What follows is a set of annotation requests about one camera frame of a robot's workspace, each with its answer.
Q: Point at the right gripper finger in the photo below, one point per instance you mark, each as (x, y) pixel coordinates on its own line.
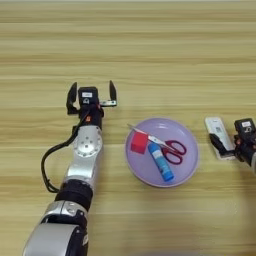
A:
(217, 144)

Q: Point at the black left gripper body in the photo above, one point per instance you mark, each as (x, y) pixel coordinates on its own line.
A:
(91, 116)

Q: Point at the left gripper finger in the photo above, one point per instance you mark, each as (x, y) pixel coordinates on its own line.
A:
(71, 98)
(112, 91)

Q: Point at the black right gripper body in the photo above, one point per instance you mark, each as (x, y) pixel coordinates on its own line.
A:
(245, 148)

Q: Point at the white rectangular box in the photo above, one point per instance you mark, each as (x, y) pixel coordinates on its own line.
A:
(218, 128)

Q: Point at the red cube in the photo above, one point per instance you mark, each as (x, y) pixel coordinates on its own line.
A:
(139, 143)

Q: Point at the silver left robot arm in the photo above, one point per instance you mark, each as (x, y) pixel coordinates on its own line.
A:
(85, 156)

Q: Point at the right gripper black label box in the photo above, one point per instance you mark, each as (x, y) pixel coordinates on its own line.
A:
(245, 125)

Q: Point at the round purple plate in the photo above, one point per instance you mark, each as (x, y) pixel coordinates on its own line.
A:
(186, 166)

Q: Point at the blue glue stick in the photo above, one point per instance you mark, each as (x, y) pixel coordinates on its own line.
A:
(161, 163)

